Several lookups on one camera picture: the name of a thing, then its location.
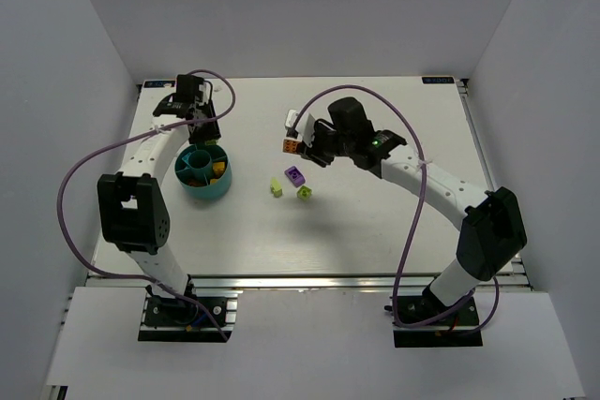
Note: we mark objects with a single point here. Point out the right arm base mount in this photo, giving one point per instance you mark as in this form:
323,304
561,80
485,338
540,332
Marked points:
418,324

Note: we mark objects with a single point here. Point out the light green lego brick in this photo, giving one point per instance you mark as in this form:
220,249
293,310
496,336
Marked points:
275,187

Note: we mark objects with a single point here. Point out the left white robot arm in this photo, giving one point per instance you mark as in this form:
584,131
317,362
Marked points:
133,213

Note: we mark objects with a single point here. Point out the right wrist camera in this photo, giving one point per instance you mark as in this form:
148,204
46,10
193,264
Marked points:
300,129

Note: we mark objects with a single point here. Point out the purple hollow lego brick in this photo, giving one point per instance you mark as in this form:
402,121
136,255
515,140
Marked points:
295,176

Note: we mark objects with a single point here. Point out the orange studded lego brick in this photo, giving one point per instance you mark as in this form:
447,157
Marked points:
292,147

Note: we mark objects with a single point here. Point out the lime green hollow lego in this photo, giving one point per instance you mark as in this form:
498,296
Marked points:
303,192

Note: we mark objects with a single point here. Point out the aluminium table rail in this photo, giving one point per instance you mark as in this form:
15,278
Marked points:
514,279

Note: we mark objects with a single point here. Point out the teal divided round container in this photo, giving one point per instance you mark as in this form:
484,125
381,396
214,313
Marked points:
201,161

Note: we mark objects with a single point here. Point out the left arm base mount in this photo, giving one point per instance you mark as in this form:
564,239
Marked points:
166,319

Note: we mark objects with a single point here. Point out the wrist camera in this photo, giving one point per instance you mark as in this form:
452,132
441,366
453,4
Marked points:
300,129
209,89

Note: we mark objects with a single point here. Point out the blue corner label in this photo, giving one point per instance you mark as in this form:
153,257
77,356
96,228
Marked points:
158,84
437,80

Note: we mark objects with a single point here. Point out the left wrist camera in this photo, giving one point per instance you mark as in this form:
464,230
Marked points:
209,89

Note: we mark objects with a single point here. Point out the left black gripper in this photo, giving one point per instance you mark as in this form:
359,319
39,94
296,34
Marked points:
204,127

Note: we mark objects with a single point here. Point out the right blue corner label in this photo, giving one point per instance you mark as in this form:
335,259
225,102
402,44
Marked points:
437,80

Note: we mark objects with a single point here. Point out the left blue corner label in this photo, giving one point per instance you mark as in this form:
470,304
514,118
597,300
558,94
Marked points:
158,84

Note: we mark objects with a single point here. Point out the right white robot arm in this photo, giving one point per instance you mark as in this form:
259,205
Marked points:
489,223

